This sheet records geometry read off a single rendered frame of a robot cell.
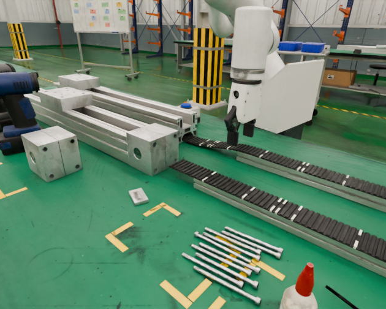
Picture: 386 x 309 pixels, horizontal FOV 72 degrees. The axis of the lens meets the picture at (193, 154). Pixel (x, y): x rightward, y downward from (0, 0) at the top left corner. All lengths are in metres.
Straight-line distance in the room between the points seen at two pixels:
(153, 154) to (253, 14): 0.38
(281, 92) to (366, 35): 7.28
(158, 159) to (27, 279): 0.36
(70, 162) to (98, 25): 6.14
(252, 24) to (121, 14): 5.82
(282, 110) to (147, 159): 0.52
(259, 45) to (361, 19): 7.61
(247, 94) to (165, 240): 0.39
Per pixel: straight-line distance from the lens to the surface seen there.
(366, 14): 8.23
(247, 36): 0.66
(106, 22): 6.64
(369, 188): 0.68
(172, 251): 0.47
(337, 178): 0.69
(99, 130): 0.83
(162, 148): 0.67
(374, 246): 0.52
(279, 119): 0.98
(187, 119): 0.89
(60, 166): 0.72
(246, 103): 0.68
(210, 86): 4.06
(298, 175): 0.70
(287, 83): 0.96
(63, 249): 0.52
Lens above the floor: 1.12
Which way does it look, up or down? 26 degrees down
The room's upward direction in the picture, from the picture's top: 1 degrees clockwise
